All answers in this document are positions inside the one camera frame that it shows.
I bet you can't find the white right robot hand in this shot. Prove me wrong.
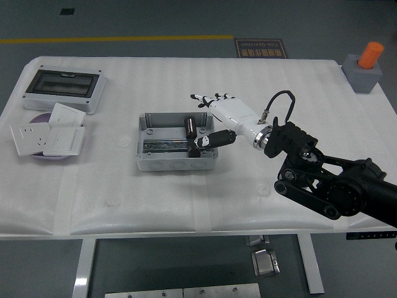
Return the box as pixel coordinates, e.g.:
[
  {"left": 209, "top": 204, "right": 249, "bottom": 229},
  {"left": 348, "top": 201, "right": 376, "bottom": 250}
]
[{"left": 189, "top": 92, "right": 269, "bottom": 150}]

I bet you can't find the grey open junction box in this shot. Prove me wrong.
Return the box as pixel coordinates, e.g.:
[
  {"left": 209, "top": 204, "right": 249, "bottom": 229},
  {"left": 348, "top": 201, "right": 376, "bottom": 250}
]
[{"left": 135, "top": 111, "right": 219, "bottom": 172}]

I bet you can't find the grey box with dark window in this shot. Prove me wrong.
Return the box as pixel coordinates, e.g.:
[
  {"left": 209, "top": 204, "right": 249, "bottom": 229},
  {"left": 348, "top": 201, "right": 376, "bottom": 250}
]
[{"left": 22, "top": 64, "right": 108, "bottom": 115}]

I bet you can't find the white foam mat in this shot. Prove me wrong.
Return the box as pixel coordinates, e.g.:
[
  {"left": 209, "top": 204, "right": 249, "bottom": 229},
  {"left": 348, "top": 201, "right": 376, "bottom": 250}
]
[{"left": 0, "top": 55, "right": 397, "bottom": 237}]

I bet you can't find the small silver metal piece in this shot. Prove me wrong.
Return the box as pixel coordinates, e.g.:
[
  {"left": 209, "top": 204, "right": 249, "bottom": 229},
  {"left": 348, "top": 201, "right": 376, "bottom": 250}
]
[{"left": 244, "top": 235, "right": 270, "bottom": 247}]

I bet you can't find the grey block holder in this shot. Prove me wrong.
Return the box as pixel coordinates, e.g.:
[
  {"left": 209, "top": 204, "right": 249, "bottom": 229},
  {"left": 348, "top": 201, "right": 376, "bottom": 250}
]
[{"left": 341, "top": 53, "right": 383, "bottom": 94}]

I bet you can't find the yellow floor tape line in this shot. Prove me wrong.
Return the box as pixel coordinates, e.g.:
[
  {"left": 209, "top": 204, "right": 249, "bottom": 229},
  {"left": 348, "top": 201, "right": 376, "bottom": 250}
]
[{"left": 0, "top": 35, "right": 234, "bottom": 45}]

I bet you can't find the orange cylinder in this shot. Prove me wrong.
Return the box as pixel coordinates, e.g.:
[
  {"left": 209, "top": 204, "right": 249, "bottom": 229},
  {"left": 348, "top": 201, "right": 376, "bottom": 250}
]
[{"left": 357, "top": 41, "right": 385, "bottom": 70}]

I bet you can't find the silver metal block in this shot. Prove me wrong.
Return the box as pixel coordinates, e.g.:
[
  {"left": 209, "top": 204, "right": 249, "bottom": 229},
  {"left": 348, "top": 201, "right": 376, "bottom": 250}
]
[{"left": 251, "top": 248, "right": 282, "bottom": 278}]

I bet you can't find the white table leg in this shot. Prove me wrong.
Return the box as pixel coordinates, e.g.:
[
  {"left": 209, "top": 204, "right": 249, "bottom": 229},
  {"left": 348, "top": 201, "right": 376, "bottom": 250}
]
[{"left": 297, "top": 233, "right": 326, "bottom": 295}]

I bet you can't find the grey metal plate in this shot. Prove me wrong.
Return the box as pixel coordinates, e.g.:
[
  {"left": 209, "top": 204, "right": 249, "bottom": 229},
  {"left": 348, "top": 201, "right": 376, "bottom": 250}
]
[
  {"left": 182, "top": 282, "right": 261, "bottom": 298},
  {"left": 104, "top": 288, "right": 184, "bottom": 298}
]

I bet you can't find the black table control panel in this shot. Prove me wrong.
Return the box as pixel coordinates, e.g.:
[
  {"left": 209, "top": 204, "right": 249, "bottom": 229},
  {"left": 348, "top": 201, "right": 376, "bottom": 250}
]
[{"left": 346, "top": 231, "right": 397, "bottom": 240}]

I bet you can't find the white tape strip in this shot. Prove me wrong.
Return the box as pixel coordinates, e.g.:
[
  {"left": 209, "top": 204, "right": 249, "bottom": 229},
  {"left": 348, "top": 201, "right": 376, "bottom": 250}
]
[{"left": 53, "top": 169, "right": 78, "bottom": 236}]

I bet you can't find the purple round plate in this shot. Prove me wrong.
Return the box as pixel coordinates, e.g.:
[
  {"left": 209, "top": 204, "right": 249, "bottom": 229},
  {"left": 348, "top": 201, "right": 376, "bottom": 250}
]
[{"left": 28, "top": 113, "right": 74, "bottom": 161}]

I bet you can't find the metal din rail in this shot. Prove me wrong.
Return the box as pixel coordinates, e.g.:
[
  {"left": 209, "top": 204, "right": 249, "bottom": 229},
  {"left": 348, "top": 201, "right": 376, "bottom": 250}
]
[{"left": 142, "top": 138, "right": 190, "bottom": 153}]

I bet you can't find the white wall switch panel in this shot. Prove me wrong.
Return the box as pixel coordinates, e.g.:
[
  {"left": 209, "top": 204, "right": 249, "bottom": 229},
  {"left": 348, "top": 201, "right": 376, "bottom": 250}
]
[
  {"left": 42, "top": 125, "right": 86, "bottom": 156},
  {"left": 48, "top": 102, "right": 87, "bottom": 127}
]

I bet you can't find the white wall socket panel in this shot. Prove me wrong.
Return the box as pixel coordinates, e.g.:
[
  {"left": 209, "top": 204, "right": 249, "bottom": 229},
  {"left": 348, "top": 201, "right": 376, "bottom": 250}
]
[{"left": 9, "top": 123, "right": 52, "bottom": 157}]

